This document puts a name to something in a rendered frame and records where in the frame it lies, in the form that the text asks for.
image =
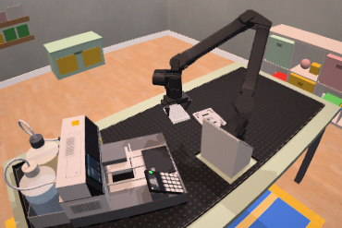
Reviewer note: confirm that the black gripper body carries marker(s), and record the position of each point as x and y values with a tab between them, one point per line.
177	96

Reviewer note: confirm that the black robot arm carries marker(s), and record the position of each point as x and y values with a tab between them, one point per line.
244	103

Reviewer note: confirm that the beige bottle with black cap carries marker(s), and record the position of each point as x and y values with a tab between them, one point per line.
45	153

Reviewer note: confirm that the translucent plastic bottle with blue liquid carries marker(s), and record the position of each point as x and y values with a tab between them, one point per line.
43	200

